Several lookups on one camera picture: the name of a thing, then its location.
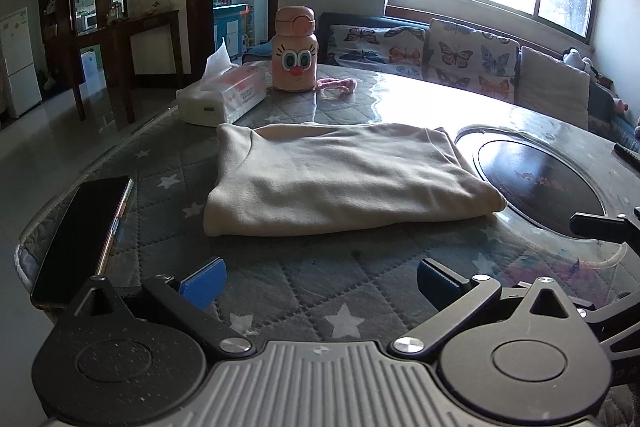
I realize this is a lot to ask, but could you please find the black smartphone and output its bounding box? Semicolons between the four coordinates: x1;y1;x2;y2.
31;176;135;308

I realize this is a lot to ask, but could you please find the square butterfly print cushion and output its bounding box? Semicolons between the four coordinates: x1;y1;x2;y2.
425;18;521;102

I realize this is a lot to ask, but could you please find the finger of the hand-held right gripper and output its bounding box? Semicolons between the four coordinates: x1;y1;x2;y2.
570;206;640;254
500;286;640;333

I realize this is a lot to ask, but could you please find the blue cabinet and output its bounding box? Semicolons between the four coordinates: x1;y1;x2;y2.
212;3;251;52

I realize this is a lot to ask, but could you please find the blue blanket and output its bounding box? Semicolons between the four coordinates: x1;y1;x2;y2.
242;42;276;62

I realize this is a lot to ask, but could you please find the panda plush toy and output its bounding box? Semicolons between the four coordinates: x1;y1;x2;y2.
562;48;598;80

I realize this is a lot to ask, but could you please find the black remote control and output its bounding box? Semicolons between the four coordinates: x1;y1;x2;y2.
614;142;640;165

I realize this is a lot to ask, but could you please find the tissue pack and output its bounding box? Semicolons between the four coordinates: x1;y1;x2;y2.
175;38;267;126

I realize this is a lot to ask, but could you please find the pink fuzzy strap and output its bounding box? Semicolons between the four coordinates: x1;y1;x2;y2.
316;77;358;98

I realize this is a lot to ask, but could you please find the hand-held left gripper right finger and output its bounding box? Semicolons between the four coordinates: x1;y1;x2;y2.
390;258;571;360

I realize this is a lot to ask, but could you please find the plain grey cushion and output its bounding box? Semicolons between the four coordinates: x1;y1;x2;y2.
515;46;592;130

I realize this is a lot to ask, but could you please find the grey quilted star table cover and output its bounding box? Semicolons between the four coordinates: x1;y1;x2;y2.
14;62;640;427

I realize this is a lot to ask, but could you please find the pink cartoon water bottle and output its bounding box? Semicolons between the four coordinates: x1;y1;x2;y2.
270;6;319;94

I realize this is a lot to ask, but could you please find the dark blue sofa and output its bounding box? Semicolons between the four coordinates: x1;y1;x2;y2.
242;12;640;142

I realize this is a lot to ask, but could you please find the dark wooden side table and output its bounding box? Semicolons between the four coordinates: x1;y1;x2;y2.
70;9;183;124

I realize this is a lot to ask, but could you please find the white refrigerator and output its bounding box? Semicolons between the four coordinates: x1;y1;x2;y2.
0;7;43;118

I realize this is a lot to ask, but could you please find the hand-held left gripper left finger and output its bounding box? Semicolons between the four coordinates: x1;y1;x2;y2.
75;257;256;360

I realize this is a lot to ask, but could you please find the cream sweater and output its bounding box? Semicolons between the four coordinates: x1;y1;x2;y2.
203;122;508;238

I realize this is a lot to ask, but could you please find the wide butterfly print cushion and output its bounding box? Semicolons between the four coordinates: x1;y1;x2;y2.
327;24;428;80

